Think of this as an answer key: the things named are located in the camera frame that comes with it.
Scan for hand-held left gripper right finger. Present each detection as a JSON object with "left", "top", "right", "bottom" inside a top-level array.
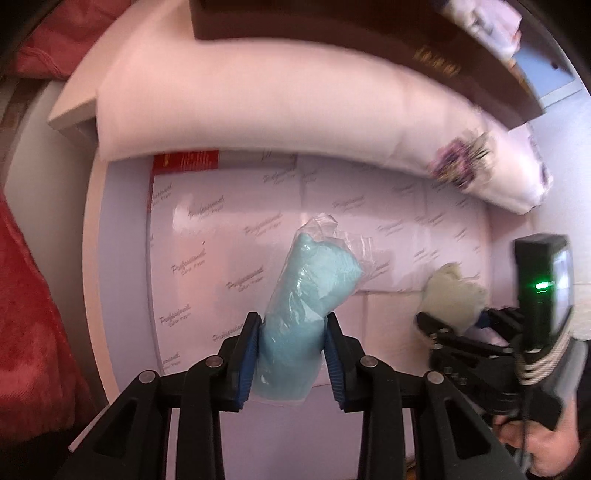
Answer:
[{"left": 326, "top": 314, "right": 527, "bottom": 480}]

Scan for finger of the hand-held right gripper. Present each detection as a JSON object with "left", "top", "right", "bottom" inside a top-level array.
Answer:
[
  {"left": 480, "top": 305, "right": 526, "bottom": 337},
  {"left": 416, "top": 311, "right": 513, "bottom": 365}
]

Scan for red blanket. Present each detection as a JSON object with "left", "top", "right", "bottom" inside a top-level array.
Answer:
[{"left": 0, "top": 0, "right": 137, "bottom": 432}]

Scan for white drawer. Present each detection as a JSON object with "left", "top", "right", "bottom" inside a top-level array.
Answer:
[{"left": 46, "top": 76, "right": 591, "bottom": 457}]

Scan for white cloth pile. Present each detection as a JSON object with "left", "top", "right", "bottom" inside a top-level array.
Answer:
[{"left": 443, "top": 0, "right": 525, "bottom": 61}]

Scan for light blue bagged cloth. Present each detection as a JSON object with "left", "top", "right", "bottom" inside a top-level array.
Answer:
[{"left": 252, "top": 213, "right": 393, "bottom": 407}]

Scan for white embroidered flower pillow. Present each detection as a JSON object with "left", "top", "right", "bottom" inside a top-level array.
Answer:
[{"left": 95, "top": 4, "right": 555, "bottom": 215}]

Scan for glossy white printed paper sheets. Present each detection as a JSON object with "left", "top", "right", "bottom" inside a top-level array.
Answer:
[{"left": 147, "top": 152, "right": 492, "bottom": 402}]

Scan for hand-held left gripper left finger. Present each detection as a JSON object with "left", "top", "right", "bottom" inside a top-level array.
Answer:
[{"left": 69, "top": 312, "right": 262, "bottom": 480}]

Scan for red paper packet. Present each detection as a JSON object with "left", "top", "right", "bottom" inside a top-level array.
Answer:
[{"left": 147, "top": 151, "right": 220, "bottom": 213}]

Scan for cream ribbed knit cloth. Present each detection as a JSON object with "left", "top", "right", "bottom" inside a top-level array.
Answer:
[{"left": 422, "top": 262, "right": 488, "bottom": 335}]

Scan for person's right hand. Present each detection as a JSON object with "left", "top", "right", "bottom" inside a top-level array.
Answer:
[{"left": 499, "top": 406, "right": 585, "bottom": 478}]

